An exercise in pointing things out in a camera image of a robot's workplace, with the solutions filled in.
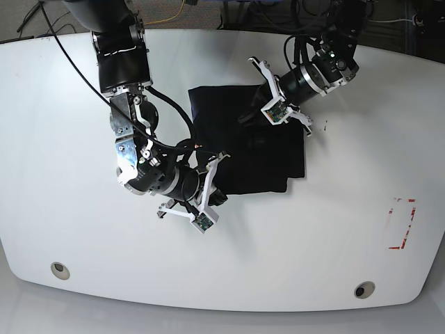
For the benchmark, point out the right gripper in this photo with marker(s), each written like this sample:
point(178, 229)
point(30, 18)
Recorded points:
point(191, 190)

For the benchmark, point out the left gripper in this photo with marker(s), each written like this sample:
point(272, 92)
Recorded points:
point(294, 88)

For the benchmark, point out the black t-shirt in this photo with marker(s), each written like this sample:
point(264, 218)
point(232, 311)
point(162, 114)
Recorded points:
point(262, 158)

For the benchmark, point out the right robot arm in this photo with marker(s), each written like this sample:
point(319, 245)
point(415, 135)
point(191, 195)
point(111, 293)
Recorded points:
point(145, 165)

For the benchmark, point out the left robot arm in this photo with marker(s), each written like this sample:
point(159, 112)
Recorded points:
point(322, 62)

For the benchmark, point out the right table grommet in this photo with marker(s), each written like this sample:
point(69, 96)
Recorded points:
point(364, 290)

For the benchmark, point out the table grommet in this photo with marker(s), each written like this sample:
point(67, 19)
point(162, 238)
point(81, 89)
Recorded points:
point(364, 290)
point(60, 271)

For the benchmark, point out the left table grommet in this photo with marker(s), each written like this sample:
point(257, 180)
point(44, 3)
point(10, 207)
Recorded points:
point(60, 271)

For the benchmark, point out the red tape rectangle marking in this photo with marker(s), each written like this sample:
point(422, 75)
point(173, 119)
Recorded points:
point(399, 222)

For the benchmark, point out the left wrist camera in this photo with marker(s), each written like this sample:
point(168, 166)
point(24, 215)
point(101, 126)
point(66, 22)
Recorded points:
point(276, 112)

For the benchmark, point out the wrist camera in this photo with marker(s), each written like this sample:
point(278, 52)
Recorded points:
point(204, 220)
point(276, 112)

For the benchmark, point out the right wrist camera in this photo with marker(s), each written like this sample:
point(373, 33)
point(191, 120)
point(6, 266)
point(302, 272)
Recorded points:
point(204, 220)

